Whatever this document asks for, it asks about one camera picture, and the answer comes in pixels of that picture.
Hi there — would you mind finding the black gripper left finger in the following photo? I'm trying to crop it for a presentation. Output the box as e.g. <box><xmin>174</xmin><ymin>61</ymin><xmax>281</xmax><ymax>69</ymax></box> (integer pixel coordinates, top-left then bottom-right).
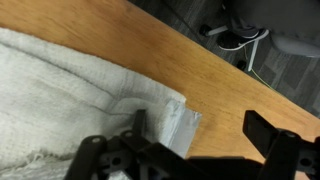
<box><xmin>64</xmin><ymin>109</ymin><xmax>201</xmax><ymax>180</ymax></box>

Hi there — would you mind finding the grey duct tape strip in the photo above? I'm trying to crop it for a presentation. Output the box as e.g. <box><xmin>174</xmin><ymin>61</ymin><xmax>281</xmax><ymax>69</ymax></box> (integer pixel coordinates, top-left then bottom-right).
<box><xmin>164</xmin><ymin>99</ymin><xmax>203</xmax><ymax>159</ymax></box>

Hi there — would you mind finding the white woven cloth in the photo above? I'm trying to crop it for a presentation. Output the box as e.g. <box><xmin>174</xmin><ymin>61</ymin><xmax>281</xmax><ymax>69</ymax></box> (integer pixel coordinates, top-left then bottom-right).
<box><xmin>0</xmin><ymin>27</ymin><xmax>188</xmax><ymax>180</ymax></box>

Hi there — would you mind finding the seated person in jeans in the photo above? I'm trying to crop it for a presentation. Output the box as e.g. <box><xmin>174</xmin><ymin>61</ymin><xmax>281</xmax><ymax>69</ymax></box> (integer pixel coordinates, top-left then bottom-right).
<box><xmin>229</xmin><ymin>0</ymin><xmax>320</xmax><ymax>38</ymax></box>

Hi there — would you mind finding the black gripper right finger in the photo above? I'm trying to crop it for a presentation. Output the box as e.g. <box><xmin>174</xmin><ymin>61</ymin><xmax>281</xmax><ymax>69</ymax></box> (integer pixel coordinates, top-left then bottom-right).
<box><xmin>242</xmin><ymin>109</ymin><xmax>320</xmax><ymax>180</ymax></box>

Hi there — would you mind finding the black white sneaker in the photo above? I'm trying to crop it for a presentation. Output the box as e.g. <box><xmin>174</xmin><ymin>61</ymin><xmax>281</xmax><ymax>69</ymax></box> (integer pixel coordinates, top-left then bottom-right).
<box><xmin>216</xmin><ymin>28</ymin><xmax>270</xmax><ymax>52</ymax></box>

